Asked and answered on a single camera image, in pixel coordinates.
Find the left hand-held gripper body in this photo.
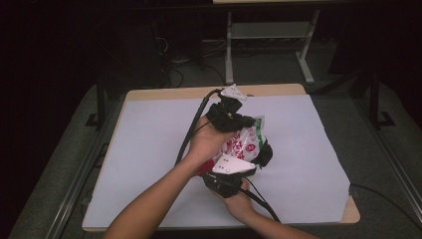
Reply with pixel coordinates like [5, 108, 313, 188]
[205, 83, 248, 131]

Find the white and red seasoning bag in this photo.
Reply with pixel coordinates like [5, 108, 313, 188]
[195, 115, 267, 177]

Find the tangle of dark cables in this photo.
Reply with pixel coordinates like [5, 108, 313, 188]
[153, 33, 227, 88]

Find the black metal stand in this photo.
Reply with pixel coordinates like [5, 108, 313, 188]
[367, 66, 397, 129]
[84, 74, 107, 129]

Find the wooden table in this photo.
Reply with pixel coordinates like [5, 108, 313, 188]
[81, 83, 361, 233]

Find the grey metal rail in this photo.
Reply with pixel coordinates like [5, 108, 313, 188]
[44, 99, 115, 239]
[352, 98, 422, 215]

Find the person's right hand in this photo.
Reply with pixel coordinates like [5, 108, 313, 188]
[212, 178, 264, 223]

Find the left hand-held gripper cable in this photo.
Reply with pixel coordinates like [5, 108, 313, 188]
[174, 87, 224, 166]

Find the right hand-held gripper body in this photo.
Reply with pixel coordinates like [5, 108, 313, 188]
[201, 153, 258, 199]

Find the white metal desk frame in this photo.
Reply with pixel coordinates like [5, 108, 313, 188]
[212, 0, 321, 86]

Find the black floor cable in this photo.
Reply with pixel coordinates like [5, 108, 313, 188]
[348, 182, 422, 231]

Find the right hand-held gripper cable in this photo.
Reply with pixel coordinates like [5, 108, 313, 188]
[244, 176, 282, 224]

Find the white paper sheet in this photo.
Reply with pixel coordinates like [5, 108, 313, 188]
[83, 94, 352, 230]

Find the person's left hand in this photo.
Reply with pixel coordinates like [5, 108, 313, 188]
[186, 115, 237, 167]

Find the hand-held gripper cable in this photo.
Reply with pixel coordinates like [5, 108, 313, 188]
[244, 176, 282, 224]
[174, 87, 224, 166]

